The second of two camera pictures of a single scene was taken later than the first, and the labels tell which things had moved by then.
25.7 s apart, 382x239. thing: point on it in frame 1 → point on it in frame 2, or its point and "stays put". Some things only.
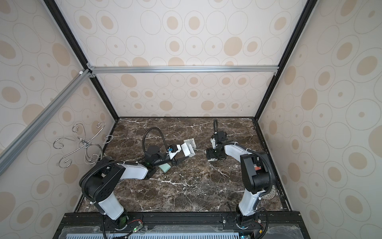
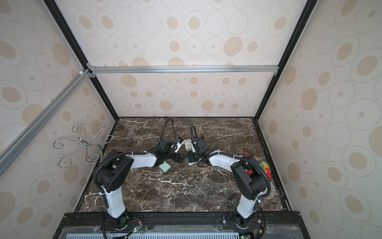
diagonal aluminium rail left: [15, 146] stays put
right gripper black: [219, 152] → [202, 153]
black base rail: [181, 225] stays put
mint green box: [165, 167] stays put
